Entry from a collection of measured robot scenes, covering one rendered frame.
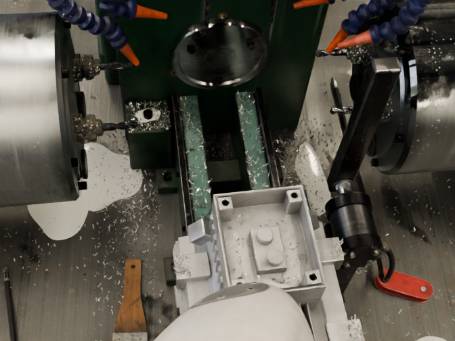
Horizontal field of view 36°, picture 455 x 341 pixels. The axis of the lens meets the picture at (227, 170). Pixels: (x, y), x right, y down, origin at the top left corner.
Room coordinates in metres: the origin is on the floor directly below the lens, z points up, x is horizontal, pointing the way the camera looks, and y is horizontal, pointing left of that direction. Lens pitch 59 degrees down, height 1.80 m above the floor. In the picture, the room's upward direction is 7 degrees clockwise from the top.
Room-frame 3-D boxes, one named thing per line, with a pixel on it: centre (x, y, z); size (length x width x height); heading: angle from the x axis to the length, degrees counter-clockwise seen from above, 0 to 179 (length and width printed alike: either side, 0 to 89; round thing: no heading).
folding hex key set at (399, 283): (0.44, -0.29, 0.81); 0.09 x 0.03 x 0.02; 79
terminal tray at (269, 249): (0.32, -0.05, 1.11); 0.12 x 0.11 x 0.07; 15
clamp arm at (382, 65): (0.49, -0.15, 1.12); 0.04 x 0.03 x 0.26; 13
